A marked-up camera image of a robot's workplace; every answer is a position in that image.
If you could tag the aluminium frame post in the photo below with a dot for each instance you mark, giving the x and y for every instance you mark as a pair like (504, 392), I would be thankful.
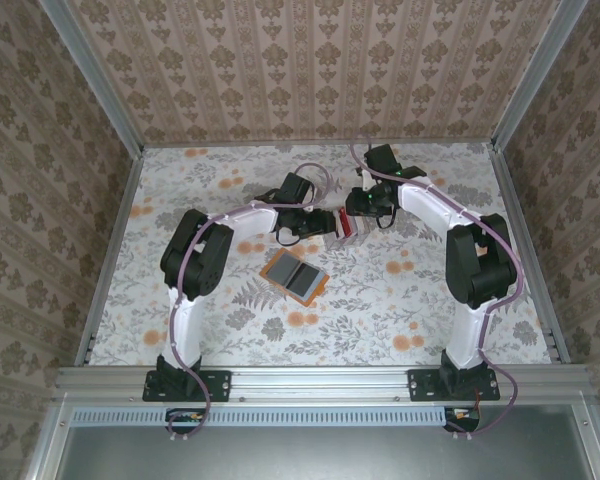
(94, 75)
(537, 75)

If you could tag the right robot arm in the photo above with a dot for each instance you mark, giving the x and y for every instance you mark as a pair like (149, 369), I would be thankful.
(480, 270)

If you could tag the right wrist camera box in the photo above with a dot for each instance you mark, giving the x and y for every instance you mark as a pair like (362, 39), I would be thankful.
(383, 159)

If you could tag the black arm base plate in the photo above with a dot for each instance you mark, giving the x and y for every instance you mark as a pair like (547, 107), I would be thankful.
(420, 385)
(220, 385)

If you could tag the dark grey credit card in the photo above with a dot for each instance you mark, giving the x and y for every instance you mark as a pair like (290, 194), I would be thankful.
(285, 270)

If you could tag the red and silver card stack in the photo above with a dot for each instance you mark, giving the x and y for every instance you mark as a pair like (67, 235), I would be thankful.
(350, 240)

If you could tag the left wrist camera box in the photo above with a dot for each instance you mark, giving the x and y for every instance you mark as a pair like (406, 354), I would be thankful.
(296, 187)

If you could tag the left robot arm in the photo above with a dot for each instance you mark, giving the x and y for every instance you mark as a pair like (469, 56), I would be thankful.
(195, 260)

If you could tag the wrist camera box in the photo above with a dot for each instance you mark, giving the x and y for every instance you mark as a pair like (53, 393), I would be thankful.
(383, 159)
(296, 187)

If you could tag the aluminium frame bar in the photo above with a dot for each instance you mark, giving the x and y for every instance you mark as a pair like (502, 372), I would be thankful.
(45, 445)
(592, 440)

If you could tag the aluminium side rail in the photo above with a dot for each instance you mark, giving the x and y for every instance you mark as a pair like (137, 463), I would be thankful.
(530, 240)
(112, 250)

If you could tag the orange card holder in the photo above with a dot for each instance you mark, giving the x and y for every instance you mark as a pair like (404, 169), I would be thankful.
(296, 276)

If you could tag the grey metal panel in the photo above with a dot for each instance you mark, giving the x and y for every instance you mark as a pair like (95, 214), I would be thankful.
(320, 455)

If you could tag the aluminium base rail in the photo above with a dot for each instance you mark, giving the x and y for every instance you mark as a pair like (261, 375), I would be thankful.
(320, 382)

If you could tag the red credit card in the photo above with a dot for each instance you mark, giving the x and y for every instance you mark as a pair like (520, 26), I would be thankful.
(346, 226)

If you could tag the aluminium end rail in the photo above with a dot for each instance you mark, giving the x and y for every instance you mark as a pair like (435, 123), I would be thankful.
(320, 142)

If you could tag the dark navy credit card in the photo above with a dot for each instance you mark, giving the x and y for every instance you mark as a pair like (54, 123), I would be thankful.
(306, 280)

